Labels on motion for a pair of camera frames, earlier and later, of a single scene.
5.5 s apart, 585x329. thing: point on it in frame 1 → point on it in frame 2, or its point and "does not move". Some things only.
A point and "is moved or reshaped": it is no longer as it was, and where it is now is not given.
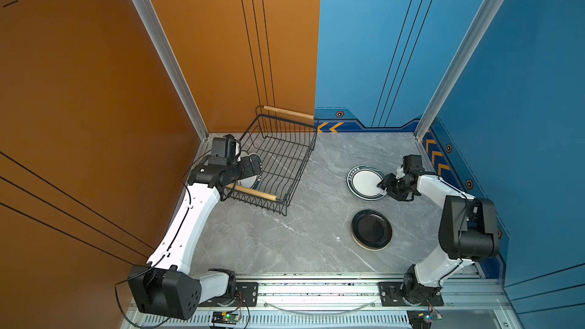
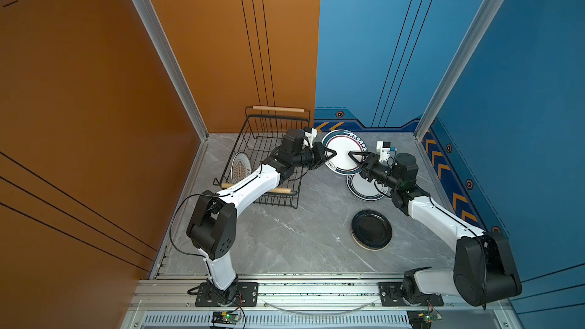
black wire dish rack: (284, 141) is moved or reshaped
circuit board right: (422, 319) does not move
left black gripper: (247, 170) → (318, 151)
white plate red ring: (238, 159) → (342, 142)
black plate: (372, 229) does not move
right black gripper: (388, 179) → (368, 166)
